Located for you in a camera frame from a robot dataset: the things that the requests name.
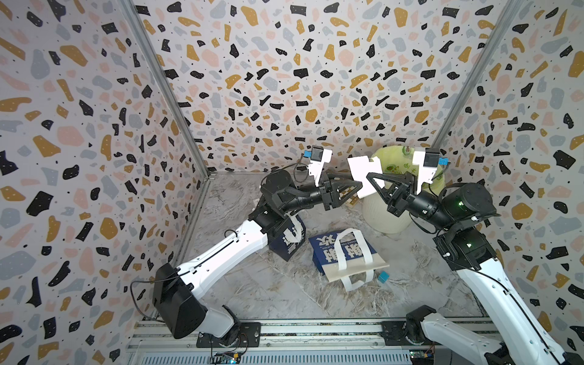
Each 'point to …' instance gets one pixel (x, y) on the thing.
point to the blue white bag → (345, 255)
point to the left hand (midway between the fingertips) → (360, 185)
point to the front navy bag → (287, 237)
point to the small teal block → (383, 277)
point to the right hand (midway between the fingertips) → (371, 180)
